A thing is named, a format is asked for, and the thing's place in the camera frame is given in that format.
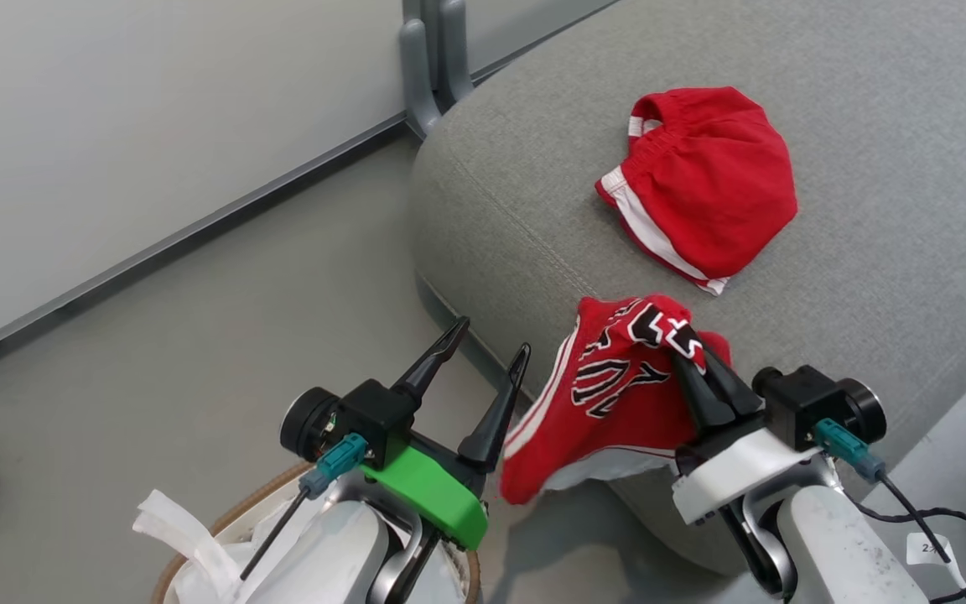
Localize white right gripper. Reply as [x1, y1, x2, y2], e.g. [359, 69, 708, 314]
[672, 347, 824, 527]

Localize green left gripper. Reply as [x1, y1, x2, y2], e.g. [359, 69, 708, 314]
[361, 316, 532, 551]

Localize red jersey with black print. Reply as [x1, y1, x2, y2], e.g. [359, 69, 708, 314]
[499, 293, 736, 507]

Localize red shorts with white stripes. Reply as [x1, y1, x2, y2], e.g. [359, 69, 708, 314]
[595, 86, 800, 297]

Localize grey fabric sofa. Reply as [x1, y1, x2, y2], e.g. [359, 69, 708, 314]
[410, 0, 966, 578]

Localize white label tag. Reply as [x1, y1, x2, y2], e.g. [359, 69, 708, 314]
[905, 532, 966, 590]

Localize white laundry basket brown rim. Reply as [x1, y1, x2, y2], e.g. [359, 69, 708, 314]
[150, 460, 484, 604]

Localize white basket liner cloth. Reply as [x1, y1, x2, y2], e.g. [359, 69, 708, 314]
[132, 488, 299, 604]

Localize teal right camera connector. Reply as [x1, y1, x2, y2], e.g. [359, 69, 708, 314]
[813, 418, 888, 484]

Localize teal camera connector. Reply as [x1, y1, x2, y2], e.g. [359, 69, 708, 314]
[298, 433, 369, 501]
[813, 418, 888, 484]

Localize teal left camera connector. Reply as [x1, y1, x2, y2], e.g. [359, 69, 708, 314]
[298, 433, 369, 501]

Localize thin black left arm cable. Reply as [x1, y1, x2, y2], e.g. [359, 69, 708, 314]
[238, 489, 310, 582]

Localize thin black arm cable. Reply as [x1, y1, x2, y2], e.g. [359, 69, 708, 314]
[238, 489, 310, 582]
[848, 472, 966, 604]

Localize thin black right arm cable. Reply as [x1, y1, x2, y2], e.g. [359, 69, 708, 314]
[848, 472, 966, 604]

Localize grey partition bottom rail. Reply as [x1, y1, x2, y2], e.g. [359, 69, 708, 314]
[0, 0, 618, 380]

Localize grey double partition post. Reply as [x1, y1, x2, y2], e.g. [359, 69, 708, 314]
[398, 0, 476, 141]

